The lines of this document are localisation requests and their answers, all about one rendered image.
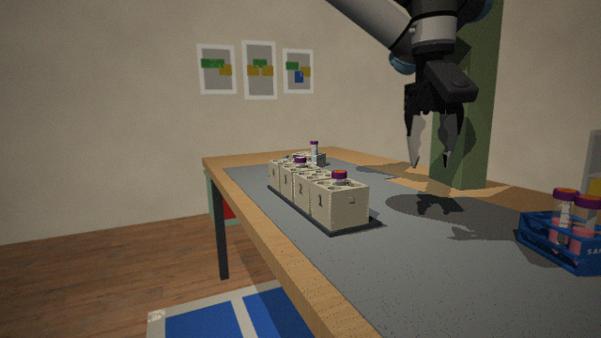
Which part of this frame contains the blue tube rack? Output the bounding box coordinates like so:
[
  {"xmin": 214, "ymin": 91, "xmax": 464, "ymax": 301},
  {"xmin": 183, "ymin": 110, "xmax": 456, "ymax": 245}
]
[{"xmin": 516, "ymin": 211, "xmax": 601, "ymax": 277}]

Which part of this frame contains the grey bench mat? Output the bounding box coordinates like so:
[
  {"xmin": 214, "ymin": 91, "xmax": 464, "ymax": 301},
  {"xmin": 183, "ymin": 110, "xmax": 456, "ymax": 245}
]
[{"xmin": 223, "ymin": 157, "xmax": 601, "ymax": 338}]

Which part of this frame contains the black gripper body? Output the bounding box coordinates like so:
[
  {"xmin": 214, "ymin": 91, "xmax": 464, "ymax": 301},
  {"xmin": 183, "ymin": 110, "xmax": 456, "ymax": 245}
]
[{"xmin": 404, "ymin": 43, "xmax": 455, "ymax": 115}]

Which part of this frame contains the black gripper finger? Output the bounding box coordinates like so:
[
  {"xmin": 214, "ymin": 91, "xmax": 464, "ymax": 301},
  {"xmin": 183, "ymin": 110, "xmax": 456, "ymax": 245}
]
[
  {"xmin": 404, "ymin": 97, "xmax": 426, "ymax": 169},
  {"xmin": 438, "ymin": 103, "xmax": 464, "ymax": 168}
]

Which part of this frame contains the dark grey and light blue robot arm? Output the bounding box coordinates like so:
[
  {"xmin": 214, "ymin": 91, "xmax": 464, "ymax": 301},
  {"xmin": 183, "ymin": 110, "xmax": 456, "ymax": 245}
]
[{"xmin": 326, "ymin": 0, "xmax": 494, "ymax": 104}]

